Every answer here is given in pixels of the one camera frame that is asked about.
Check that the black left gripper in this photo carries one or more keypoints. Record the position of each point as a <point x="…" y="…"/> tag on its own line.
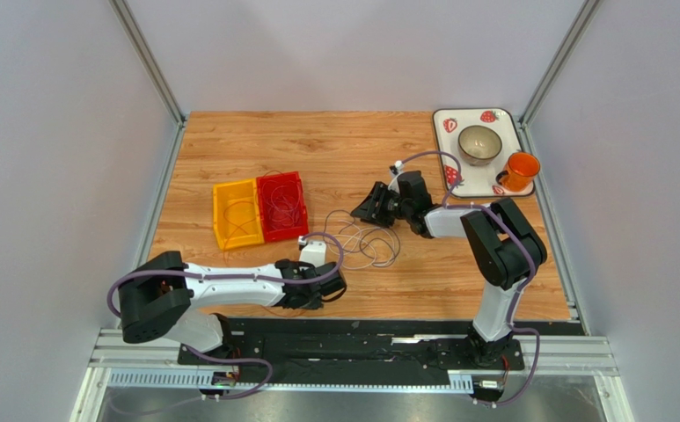
<point x="317" y="303"/>

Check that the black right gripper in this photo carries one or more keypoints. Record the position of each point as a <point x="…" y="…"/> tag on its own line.
<point x="383" y="203"/>

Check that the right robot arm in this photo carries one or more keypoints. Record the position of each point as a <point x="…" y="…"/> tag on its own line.
<point x="506" y="248"/>

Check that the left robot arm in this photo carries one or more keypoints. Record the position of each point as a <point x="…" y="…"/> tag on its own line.
<point x="165" y="297"/>

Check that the red plastic bin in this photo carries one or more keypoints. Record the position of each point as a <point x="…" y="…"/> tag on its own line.
<point x="283" y="214"/>

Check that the strawberry pattern tray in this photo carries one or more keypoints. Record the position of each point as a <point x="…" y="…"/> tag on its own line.
<point x="476" y="181"/>

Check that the yellow plastic bin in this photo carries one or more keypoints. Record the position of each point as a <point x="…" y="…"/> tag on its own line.
<point x="236" y="214"/>

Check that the beige ceramic bowl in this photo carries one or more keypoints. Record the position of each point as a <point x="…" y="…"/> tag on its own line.
<point x="479" y="145"/>

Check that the orange mug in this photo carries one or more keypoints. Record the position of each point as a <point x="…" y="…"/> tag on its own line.
<point x="518" y="172"/>

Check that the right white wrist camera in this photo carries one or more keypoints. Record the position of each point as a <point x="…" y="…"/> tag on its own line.
<point x="396" y="170"/>

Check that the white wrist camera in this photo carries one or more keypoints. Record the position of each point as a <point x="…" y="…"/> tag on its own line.
<point x="312" y="252"/>
<point x="396" y="170"/>

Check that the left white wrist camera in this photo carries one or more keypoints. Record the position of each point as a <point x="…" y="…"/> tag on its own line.
<point x="312" y="252"/>

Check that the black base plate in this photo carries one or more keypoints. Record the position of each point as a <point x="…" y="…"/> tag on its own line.
<point x="360" y="352"/>

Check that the aluminium frame rail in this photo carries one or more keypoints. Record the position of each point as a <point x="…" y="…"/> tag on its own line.
<point x="135" y="34"/>

